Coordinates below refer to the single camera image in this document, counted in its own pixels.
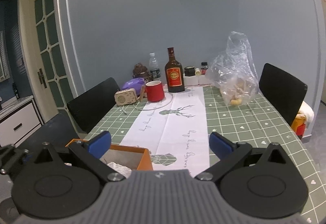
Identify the black chair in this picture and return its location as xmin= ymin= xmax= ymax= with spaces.
xmin=258 ymin=63 xmax=308 ymax=125
xmin=67 ymin=77 xmax=121 ymax=134
xmin=15 ymin=113 xmax=80 ymax=153

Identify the white condiment holder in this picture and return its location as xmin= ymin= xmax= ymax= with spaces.
xmin=183 ymin=74 xmax=212 ymax=86

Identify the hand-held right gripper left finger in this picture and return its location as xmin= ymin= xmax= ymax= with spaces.
xmin=33 ymin=131 xmax=128 ymax=182

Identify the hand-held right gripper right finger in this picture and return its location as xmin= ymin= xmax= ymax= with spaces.
xmin=195 ymin=132 xmax=287 ymax=181

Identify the round clear placemat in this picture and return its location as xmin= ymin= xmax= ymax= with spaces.
xmin=132 ymin=92 xmax=175 ymax=110

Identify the white drawer cabinet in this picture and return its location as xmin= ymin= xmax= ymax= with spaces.
xmin=0 ymin=95 xmax=42 ymax=148

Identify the clear plastic bag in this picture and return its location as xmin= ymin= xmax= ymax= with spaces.
xmin=205 ymin=31 xmax=260 ymax=107

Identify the red mug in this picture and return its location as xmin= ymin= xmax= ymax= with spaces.
xmin=139 ymin=81 xmax=165 ymax=102

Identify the white fluffy cloth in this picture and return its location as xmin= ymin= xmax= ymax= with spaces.
xmin=298 ymin=101 xmax=315 ymax=123

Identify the purple pouch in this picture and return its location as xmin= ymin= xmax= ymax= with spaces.
xmin=121 ymin=78 xmax=146 ymax=96

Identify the brown figurine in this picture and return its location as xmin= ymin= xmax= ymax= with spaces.
xmin=132 ymin=62 xmax=152 ymax=81

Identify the brown liquor bottle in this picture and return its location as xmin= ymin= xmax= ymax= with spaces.
xmin=165 ymin=47 xmax=185 ymax=93

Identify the small wooden box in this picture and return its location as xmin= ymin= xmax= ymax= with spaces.
xmin=114 ymin=88 xmax=137 ymax=106

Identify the orange plastic stool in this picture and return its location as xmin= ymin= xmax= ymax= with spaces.
xmin=292 ymin=116 xmax=306 ymax=133

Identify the white printed table runner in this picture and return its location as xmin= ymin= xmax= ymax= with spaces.
xmin=119 ymin=86 xmax=210 ymax=171

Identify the glass panel door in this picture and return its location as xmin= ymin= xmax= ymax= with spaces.
xmin=18 ymin=0 xmax=77 ymax=113

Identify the orange cardboard box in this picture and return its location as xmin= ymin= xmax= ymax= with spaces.
xmin=65 ymin=139 xmax=154 ymax=172

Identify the clear water bottle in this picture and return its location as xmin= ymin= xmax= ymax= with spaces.
xmin=148 ymin=53 xmax=161 ymax=81

